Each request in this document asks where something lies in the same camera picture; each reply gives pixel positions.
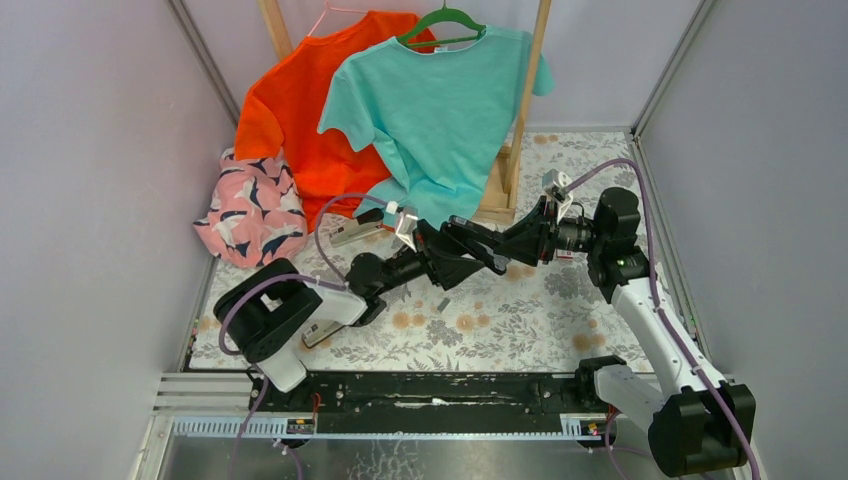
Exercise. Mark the red staple box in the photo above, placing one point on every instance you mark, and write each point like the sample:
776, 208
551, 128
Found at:
565, 254

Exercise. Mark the beige stapler under shirts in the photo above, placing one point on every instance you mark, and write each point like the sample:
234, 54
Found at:
358, 228

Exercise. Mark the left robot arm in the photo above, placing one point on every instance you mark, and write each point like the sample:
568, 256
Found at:
265, 317

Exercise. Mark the beige and black stapler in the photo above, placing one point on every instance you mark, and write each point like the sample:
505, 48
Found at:
319, 330

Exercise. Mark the wooden rack post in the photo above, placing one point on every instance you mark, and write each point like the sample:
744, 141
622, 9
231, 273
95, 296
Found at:
274, 20
526, 99

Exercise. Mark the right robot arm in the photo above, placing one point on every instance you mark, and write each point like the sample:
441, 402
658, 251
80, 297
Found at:
695, 420

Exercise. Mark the orange t-shirt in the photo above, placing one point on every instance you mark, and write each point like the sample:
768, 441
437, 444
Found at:
281, 113

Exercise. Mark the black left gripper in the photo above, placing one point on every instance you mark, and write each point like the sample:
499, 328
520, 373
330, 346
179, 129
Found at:
441, 266

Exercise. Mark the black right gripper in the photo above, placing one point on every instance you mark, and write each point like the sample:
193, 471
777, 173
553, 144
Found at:
537, 234

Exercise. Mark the pink clothes hanger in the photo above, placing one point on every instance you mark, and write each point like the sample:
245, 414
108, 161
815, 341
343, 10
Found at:
335, 16

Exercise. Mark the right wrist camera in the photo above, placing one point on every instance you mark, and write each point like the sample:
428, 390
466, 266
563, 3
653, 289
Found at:
557, 195

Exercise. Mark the pink bird-pattern cloth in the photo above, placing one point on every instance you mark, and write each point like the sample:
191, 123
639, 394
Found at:
255, 214

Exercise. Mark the wooden rack left post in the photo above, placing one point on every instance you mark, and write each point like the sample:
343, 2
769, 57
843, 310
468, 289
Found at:
274, 20

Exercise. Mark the silver staple strip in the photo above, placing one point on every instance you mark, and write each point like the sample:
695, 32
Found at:
443, 304

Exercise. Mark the wooden rack right post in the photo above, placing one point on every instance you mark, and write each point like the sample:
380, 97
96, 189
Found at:
526, 99

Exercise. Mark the green clothes hanger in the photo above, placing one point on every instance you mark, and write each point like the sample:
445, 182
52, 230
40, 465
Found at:
444, 26

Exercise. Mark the teal t-shirt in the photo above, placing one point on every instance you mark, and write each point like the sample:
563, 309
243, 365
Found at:
437, 120

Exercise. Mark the wooden rack base tray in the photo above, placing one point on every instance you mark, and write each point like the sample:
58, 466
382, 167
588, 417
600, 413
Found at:
499, 201

